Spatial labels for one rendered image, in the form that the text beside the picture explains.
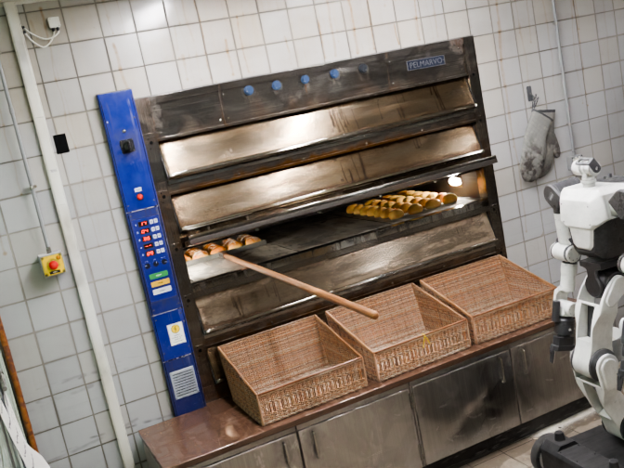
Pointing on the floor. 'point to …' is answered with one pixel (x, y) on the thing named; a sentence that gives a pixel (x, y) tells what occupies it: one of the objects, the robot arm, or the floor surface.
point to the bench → (392, 415)
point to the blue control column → (112, 104)
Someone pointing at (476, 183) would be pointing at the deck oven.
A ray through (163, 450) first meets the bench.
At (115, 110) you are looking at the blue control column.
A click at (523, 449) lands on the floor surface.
